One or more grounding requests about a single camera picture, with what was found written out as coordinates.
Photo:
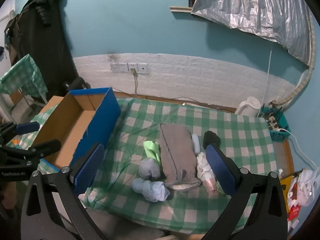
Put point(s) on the grey fleece towel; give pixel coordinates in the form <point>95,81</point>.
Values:
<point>175,150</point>

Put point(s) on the yellow bag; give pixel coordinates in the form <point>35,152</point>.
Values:
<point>286,183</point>

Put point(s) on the black hanging jacket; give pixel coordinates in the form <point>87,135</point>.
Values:
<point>45,42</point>

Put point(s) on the teal plastic basket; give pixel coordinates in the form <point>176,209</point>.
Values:
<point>278,135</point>

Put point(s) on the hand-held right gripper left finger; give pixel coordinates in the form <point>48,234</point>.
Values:
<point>88,166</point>

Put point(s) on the wooden window sill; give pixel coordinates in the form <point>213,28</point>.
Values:
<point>180,9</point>

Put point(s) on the white plastic bag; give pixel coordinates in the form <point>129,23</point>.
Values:
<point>303,187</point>

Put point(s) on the black round object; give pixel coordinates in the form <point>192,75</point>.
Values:
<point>75,83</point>

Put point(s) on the white power strip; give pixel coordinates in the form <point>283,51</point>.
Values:
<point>273,124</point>

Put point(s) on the green checked tablecloth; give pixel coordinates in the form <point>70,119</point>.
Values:
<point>237,142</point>

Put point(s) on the silver foil curtain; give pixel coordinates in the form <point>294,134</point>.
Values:
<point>262,10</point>

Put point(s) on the white patterned cloth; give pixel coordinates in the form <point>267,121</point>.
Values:
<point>203,166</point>

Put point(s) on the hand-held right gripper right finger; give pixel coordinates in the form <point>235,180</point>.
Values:
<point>220,172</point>

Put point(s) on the green checked side-table cloth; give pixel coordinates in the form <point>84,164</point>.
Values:
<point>22,75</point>

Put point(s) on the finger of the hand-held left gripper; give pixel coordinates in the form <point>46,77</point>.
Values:
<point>27,127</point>
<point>42,148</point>

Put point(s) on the beige window trim strip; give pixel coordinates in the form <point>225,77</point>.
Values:
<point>297,90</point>

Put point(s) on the pink sock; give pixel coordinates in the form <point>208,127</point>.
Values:
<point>209,185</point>

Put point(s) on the green checked plastic cover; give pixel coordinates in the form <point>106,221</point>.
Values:
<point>46,116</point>

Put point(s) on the white rolled cloth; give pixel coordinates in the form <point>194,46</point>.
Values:
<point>195,142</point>

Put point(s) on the light blue sock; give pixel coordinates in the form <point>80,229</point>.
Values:
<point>148,170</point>
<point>150,188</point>

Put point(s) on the light green cloth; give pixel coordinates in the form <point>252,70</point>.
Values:
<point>151,147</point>

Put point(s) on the blue cardboard box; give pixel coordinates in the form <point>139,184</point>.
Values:
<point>100,112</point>

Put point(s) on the black sock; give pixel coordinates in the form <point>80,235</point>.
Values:
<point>211,137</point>

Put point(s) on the red packet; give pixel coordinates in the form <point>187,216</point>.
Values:
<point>295,212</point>

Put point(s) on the white kettle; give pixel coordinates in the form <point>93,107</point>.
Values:
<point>250,105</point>

